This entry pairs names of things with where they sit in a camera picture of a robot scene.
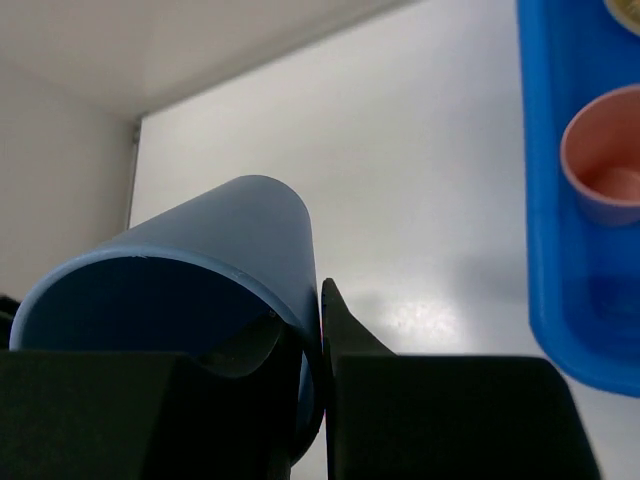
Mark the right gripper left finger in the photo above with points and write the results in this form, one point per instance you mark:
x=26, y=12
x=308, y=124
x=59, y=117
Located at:
x=147, y=415

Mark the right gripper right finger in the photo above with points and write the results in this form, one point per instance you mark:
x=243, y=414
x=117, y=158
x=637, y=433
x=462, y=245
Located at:
x=392, y=416

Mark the blue plastic cup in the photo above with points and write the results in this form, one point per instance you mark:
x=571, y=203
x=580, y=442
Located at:
x=188, y=280

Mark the pink plastic cup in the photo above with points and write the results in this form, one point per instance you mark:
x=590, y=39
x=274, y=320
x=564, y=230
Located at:
x=599, y=157

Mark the green-rimmed bamboo woven plate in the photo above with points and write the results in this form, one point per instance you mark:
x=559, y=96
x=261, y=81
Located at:
x=626, y=13

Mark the blue plastic bin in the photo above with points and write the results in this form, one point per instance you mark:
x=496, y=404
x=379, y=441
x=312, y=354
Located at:
x=583, y=277

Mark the aluminium table edge rail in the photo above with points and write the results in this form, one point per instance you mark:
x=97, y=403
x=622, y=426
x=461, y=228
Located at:
x=133, y=170

